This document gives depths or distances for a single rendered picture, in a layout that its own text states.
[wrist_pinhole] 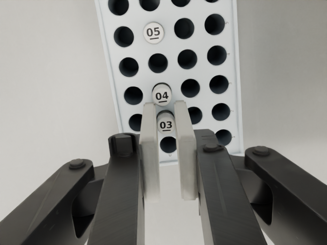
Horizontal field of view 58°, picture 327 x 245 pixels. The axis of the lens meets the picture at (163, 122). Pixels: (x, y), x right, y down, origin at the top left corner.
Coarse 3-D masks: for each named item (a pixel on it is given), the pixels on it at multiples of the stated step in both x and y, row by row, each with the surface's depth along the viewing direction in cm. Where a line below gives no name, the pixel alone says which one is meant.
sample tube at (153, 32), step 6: (150, 24) 17; (156, 24) 17; (144, 30) 17; (150, 30) 17; (156, 30) 17; (162, 30) 17; (144, 36) 17; (150, 36) 17; (156, 36) 17; (162, 36) 17; (150, 42) 17; (156, 42) 17
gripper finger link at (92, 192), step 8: (96, 168) 12; (104, 168) 12; (96, 176) 11; (104, 176) 11; (88, 184) 11; (96, 184) 11; (80, 192) 11; (88, 192) 11; (96, 192) 11; (80, 200) 11; (88, 200) 11; (96, 200) 11; (72, 208) 11; (80, 208) 11; (88, 208) 11; (80, 216) 11
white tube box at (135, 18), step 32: (96, 0) 17; (128, 0) 18; (160, 0) 18; (192, 0) 18; (224, 0) 18; (128, 32) 21; (192, 32) 19; (224, 32) 18; (128, 64) 22; (160, 64) 22; (192, 64) 20; (224, 64) 19; (128, 96) 21; (192, 96) 20; (224, 96) 20; (128, 128) 20; (224, 128) 20; (160, 160) 21
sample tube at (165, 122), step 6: (162, 114) 19; (168, 114) 19; (162, 120) 19; (168, 120) 19; (174, 120) 19; (162, 126) 19; (168, 126) 19; (174, 126) 19; (162, 132) 19; (168, 132) 19
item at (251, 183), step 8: (200, 136) 15; (208, 136) 15; (200, 144) 14; (232, 160) 12; (240, 160) 12; (240, 168) 11; (248, 168) 11; (240, 176) 11; (248, 176) 11; (256, 176) 11; (248, 184) 11; (256, 184) 11; (264, 184) 11; (248, 192) 11; (256, 192) 11; (264, 192) 11; (256, 200) 11; (264, 200) 11; (272, 200) 11
